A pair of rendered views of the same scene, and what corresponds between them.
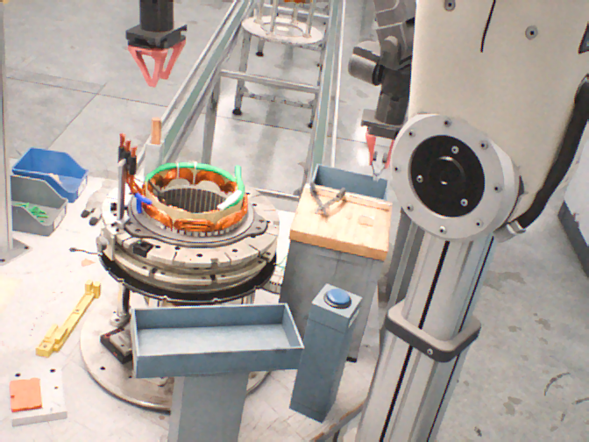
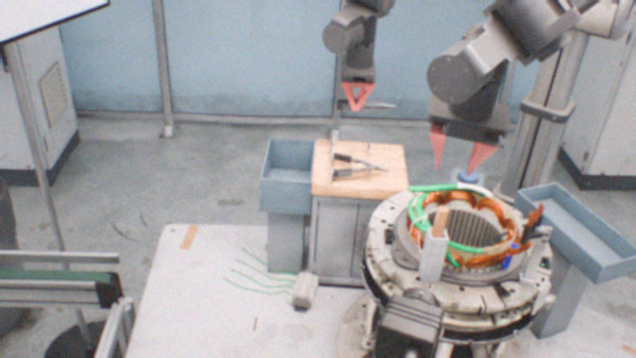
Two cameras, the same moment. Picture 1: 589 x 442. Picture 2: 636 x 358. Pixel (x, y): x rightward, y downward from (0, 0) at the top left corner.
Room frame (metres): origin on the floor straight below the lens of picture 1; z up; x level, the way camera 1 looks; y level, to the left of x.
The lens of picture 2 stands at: (1.43, 0.93, 1.71)
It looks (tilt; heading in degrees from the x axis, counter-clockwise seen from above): 34 degrees down; 266
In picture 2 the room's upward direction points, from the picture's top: 4 degrees clockwise
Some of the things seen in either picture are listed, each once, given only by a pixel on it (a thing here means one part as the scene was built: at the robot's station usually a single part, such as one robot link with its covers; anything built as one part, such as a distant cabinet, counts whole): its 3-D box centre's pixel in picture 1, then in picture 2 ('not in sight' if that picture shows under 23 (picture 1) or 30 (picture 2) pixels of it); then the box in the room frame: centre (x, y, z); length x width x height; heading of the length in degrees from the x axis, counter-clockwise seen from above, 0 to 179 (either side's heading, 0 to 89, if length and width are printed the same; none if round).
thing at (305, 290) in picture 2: (273, 279); (305, 289); (1.39, 0.02, 0.80); 0.10 x 0.05 x 0.04; 75
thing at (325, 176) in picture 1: (338, 236); (287, 211); (1.43, -0.11, 0.92); 0.17 x 0.11 x 0.28; 86
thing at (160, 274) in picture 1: (184, 276); not in sight; (0.99, 0.16, 1.05); 0.09 x 0.04 x 0.01; 86
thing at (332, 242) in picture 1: (343, 220); (359, 168); (1.28, -0.10, 1.05); 0.20 x 0.19 x 0.02; 176
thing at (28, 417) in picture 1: (37, 392); not in sight; (0.92, 0.39, 0.79); 0.12 x 0.09 x 0.02; 26
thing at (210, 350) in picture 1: (208, 395); (556, 272); (0.86, 0.08, 0.92); 0.25 x 0.11 x 0.28; 110
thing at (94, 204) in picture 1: (110, 201); not in sight; (1.61, 0.48, 0.79); 0.24 x 0.12 x 0.02; 1
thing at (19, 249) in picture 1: (3, 249); not in sight; (1.33, 0.64, 0.78); 0.09 x 0.09 x 0.01; 66
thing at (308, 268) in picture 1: (329, 277); (354, 220); (1.28, -0.10, 0.91); 0.19 x 0.19 x 0.26; 86
